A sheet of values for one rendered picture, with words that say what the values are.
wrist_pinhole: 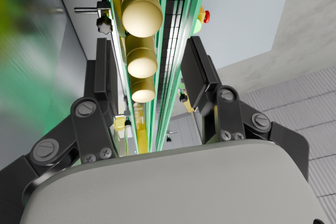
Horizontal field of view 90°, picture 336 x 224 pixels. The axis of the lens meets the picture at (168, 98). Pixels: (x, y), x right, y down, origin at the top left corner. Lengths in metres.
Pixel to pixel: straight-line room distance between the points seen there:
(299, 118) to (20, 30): 3.51
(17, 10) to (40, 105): 0.10
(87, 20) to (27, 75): 0.30
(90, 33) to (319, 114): 3.51
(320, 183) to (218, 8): 2.93
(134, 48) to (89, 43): 0.36
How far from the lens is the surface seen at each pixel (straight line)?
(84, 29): 0.51
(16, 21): 0.23
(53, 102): 0.35
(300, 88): 3.79
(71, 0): 0.48
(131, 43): 0.20
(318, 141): 3.50
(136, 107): 0.84
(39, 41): 0.26
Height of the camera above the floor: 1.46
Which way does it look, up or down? 31 degrees down
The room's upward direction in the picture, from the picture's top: 168 degrees clockwise
